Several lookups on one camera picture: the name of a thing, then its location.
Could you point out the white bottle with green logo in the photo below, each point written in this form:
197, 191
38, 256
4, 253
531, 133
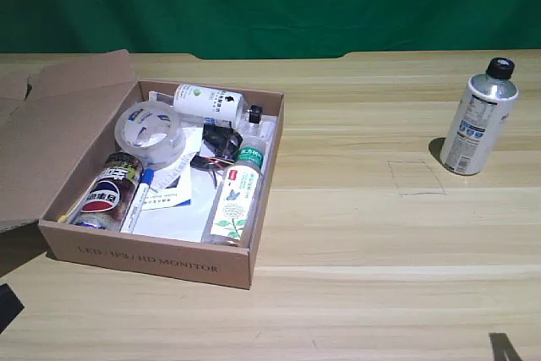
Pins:
203, 101

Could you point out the clear plastic bag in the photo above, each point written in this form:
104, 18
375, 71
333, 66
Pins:
262, 130

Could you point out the green backdrop cloth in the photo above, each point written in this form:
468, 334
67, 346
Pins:
270, 1

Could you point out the yellow pencil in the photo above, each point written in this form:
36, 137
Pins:
63, 218

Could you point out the clear adhesive tape roll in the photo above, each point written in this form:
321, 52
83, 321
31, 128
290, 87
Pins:
148, 137

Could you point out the Pepsi drink can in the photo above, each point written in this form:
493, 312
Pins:
107, 194

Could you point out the white marker with blue cap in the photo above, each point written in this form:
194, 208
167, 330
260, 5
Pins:
136, 204

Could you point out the printed paper receipt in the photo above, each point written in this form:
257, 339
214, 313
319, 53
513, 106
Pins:
171, 173

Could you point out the brown cardboard monitor box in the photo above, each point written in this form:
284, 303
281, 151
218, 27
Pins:
63, 124

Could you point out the white paper sheet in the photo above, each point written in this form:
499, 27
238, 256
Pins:
177, 219

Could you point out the clear bottle with floral label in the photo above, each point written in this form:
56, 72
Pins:
234, 204

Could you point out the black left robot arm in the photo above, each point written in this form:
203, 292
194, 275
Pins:
8, 308

